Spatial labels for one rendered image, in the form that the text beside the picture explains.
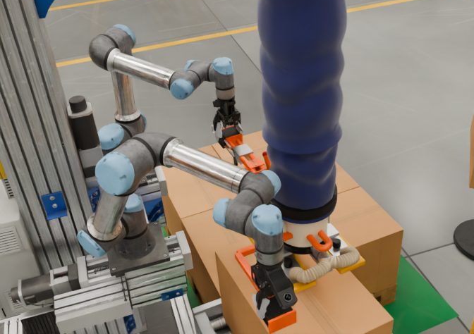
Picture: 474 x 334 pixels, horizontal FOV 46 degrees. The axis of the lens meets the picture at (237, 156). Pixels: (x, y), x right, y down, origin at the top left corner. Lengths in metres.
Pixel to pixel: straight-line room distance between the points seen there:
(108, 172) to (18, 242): 0.70
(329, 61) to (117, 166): 0.65
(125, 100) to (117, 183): 0.89
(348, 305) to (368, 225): 0.97
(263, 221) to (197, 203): 1.76
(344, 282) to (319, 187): 0.52
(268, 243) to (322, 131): 0.37
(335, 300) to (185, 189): 1.44
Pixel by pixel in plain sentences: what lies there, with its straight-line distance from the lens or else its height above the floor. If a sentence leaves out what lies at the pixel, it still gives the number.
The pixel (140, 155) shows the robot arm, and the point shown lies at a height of 1.61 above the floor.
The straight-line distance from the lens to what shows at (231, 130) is 2.33.
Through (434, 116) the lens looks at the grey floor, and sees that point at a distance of 4.97.
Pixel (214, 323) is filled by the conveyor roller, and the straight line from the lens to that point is 2.52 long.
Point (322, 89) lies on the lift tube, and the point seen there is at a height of 1.79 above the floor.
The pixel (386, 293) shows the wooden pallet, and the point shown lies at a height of 0.10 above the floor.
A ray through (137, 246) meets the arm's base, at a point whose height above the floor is 1.09.
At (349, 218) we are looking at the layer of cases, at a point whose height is 0.54.
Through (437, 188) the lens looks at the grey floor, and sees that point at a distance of 4.16.
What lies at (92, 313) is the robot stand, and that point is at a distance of 2.15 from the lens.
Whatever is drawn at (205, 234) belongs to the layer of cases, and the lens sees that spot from 2.92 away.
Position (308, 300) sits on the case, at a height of 0.95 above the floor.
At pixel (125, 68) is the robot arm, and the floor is 1.60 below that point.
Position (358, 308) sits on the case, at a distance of 2.04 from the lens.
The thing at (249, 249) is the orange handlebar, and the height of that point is 1.26.
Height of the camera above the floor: 2.51
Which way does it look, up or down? 35 degrees down
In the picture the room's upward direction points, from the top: 5 degrees counter-clockwise
